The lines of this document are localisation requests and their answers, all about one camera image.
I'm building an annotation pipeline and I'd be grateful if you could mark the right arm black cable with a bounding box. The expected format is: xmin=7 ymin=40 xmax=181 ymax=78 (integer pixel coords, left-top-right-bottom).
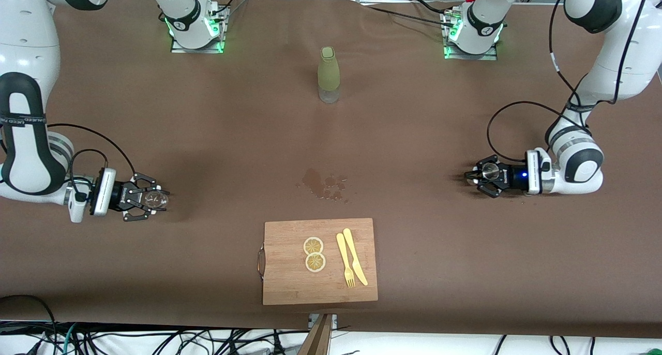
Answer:
xmin=46 ymin=123 xmax=138 ymax=198

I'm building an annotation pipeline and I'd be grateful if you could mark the wooden cutting board with handle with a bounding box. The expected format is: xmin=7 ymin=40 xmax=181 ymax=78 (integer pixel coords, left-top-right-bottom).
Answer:
xmin=257 ymin=218 xmax=379 ymax=306

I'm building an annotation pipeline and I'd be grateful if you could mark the clear glass measuring cup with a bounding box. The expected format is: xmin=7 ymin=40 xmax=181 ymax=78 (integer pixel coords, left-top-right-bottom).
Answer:
xmin=144 ymin=189 xmax=169 ymax=212

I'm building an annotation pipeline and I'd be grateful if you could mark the brown table mat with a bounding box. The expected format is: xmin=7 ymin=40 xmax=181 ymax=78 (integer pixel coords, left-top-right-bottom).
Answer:
xmin=0 ymin=0 xmax=662 ymax=340

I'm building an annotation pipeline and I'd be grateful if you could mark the green sleeved glass bottle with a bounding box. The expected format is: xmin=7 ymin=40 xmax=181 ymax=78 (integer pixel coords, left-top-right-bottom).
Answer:
xmin=317 ymin=47 xmax=341 ymax=104

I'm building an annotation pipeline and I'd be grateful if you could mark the black looped cable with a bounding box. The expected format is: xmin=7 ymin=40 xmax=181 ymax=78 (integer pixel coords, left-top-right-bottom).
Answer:
xmin=0 ymin=294 xmax=58 ymax=355

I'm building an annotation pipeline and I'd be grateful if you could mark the steel double jigger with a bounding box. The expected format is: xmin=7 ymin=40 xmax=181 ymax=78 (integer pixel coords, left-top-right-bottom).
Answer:
xmin=465 ymin=162 xmax=501 ymax=185

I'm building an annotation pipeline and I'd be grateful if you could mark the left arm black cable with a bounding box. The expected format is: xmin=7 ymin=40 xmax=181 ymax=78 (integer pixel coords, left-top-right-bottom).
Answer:
xmin=487 ymin=0 xmax=652 ymax=163

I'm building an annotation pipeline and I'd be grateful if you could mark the yellow plastic knife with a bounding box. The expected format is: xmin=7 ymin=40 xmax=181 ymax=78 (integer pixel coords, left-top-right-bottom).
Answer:
xmin=343 ymin=228 xmax=369 ymax=286

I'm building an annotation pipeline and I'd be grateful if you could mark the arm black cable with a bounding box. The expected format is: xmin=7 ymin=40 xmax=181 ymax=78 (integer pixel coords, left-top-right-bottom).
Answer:
xmin=46 ymin=123 xmax=138 ymax=198
xmin=487 ymin=0 xmax=652 ymax=163

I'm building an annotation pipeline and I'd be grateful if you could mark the black cable across table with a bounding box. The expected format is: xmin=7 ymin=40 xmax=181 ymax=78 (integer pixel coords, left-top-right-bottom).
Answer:
xmin=357 ymin=0 xmax=461 ymax=29

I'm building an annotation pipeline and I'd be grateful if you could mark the wooden camera post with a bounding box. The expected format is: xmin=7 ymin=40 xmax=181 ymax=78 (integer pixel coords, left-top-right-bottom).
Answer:
xmin=297 ymin=314 xmax=334 ymax=355

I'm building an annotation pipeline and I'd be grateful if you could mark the green cable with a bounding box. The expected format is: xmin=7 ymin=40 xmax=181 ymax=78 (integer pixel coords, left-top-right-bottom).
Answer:
xmin=62 ymin=324 xmax=78 ymax=355

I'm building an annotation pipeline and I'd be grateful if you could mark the yellow plastic fork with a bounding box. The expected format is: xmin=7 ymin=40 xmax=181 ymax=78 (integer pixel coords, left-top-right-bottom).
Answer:
xmin=336 ymin=233 xmax=356 ymax=289

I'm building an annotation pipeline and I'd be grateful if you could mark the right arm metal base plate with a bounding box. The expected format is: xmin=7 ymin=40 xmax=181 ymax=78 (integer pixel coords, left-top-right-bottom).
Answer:
xmin=170 ymin=3 xmax=226 ymax=54

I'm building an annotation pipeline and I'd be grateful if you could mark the spilled liquid puddle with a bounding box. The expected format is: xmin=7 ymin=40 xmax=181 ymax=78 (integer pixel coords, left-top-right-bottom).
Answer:
xmin=296 ymin=168 xmax=350 ymax=204

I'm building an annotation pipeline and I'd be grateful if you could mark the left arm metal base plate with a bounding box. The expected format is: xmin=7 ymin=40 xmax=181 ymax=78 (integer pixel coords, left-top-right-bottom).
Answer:
xmin=442 ymin=8 xmax=500 ymax=62

